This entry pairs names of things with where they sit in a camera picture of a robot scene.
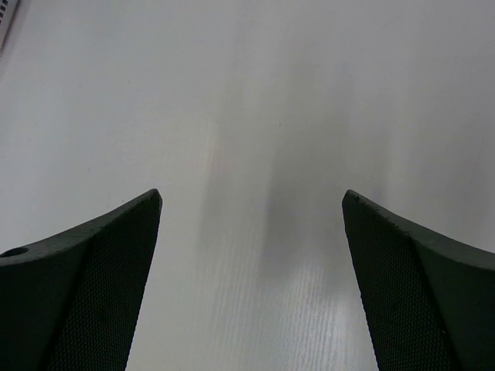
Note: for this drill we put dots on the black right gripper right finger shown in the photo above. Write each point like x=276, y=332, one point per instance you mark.
x=428, y=299

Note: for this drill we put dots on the white perforated cable tray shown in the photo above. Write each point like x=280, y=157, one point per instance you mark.
x=7, y=11

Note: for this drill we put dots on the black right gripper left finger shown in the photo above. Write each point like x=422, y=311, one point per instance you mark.
x=72, y=300

